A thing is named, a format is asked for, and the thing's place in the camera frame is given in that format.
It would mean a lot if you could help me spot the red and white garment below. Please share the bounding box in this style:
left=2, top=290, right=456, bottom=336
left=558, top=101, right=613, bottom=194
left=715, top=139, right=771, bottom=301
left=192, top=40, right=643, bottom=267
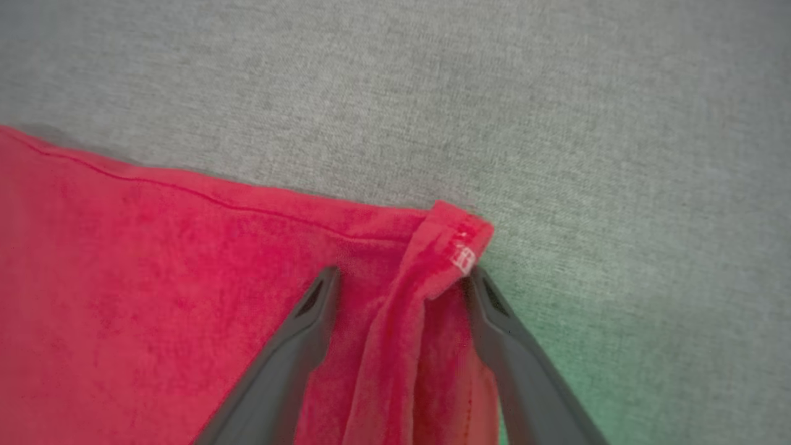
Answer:
left=0, top=125, right=502, bottom=445

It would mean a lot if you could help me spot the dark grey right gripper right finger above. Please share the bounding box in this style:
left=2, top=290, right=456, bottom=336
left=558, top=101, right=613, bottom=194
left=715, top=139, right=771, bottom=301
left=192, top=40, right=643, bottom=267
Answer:
left=462, top=266, right=609, bottom=445

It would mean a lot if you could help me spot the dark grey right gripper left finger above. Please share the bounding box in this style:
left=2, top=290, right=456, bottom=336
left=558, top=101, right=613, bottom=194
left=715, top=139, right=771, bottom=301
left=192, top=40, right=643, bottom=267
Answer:
left=193, top=266, right=341, bottom=445

